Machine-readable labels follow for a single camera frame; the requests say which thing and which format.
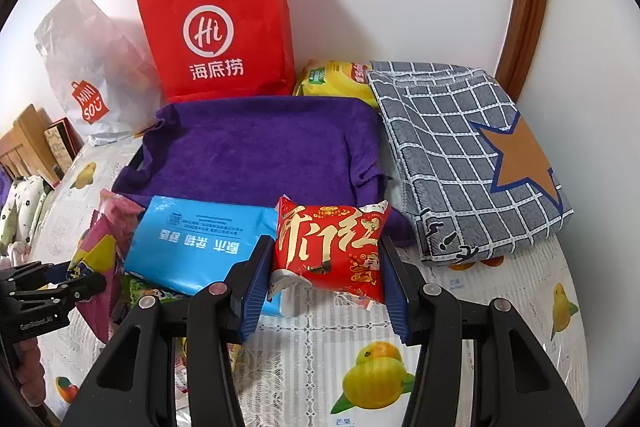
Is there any yellow and pink snack packet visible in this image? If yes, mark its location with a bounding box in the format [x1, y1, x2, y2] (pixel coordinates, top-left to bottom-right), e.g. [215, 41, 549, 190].
[67, 219, 126, 343]

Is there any wooden headboard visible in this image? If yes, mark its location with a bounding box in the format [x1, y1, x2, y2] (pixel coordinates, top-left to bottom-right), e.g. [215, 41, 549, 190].
[0, 103, 61, 188]

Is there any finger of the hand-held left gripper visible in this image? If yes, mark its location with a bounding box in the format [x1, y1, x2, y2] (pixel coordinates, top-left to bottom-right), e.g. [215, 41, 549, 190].
[10, 273, 108, 309]
[0, 260, 76, 290]

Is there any red paper bag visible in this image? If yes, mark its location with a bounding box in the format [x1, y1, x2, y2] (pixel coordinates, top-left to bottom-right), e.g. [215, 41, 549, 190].
[134, 0, 297, 104]

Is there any yellow snack bag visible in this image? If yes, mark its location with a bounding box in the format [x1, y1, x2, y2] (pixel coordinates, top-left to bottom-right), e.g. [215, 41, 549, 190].
[292, 59, 381, 110]

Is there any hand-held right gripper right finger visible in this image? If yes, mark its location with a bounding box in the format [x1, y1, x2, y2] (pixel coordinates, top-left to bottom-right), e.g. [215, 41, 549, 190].
[377, 237, 586, 427]

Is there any grey checked folded blanket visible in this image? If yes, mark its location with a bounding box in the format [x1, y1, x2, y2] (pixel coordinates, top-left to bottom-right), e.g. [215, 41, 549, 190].
[365, 61, 575, 267]

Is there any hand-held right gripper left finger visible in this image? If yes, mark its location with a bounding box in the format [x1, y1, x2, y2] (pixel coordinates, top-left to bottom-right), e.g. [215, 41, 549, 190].
[60, 234, 275, 427]

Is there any red snack packet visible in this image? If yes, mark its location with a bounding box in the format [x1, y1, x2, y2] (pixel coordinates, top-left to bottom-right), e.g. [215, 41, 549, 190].
[269, 194, 392, 310]

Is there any blue tissue pack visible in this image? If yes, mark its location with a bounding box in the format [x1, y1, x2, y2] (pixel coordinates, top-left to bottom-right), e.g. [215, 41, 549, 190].
[123, 195, 286, 318]

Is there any purple towel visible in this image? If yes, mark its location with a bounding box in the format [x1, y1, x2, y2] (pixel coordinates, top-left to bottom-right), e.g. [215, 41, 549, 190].
[112, 97, 416, 248]

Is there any brown box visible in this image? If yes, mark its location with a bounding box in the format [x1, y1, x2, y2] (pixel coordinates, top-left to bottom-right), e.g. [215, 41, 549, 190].
[42, 117, 83, 175]

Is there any white floral cloth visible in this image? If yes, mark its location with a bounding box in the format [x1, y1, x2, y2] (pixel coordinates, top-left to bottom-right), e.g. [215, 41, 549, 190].
[0, 174, 53, 248]

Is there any white plastic bag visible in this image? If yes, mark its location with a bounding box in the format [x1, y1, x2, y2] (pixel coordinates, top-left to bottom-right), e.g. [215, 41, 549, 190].
[34, 0, 163, 138]

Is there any fruit print table cover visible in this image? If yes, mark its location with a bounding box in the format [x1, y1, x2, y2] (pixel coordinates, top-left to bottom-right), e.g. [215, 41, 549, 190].
[30, 134, 591, 427]

